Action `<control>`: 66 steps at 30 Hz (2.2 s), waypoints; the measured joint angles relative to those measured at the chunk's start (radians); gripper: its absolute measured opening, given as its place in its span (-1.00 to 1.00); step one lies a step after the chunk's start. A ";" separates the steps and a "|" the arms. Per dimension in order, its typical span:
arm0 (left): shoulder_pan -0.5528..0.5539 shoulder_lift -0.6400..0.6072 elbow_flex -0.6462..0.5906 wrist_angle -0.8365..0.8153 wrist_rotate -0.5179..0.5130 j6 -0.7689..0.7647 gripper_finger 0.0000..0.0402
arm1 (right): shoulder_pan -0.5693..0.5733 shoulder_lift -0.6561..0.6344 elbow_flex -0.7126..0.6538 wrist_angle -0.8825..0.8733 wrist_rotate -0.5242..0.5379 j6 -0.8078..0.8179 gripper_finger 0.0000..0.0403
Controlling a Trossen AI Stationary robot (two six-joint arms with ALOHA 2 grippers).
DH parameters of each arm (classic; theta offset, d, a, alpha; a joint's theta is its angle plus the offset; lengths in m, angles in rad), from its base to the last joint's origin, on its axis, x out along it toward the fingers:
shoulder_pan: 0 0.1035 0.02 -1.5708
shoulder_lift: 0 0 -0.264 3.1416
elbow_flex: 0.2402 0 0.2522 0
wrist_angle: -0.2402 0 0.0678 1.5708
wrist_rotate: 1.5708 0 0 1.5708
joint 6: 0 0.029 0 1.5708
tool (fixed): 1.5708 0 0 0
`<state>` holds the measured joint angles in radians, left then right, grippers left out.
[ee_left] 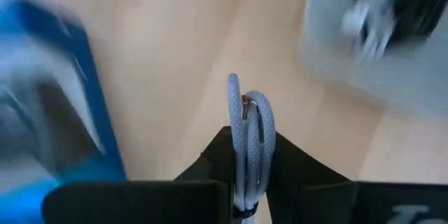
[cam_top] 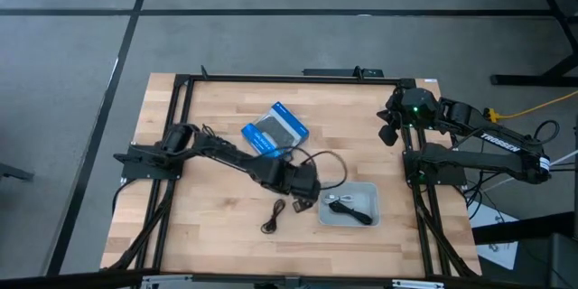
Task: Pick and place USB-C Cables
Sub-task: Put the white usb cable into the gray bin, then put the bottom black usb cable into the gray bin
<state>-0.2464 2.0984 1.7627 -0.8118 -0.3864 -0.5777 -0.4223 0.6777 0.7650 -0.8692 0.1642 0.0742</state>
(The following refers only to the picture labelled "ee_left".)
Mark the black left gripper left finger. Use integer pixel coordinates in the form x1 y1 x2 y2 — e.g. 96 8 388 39
41 125 235 224

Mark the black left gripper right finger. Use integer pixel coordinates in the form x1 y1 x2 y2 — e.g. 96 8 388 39
265 131 448 224

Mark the white braided USB-C cable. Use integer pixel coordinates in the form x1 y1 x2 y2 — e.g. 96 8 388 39
226 72 277 224

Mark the light grey plastic bin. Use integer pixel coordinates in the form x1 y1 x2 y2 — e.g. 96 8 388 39
296 0 448 122

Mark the blue retail box with window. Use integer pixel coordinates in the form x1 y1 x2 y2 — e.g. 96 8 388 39
0 0 127 224

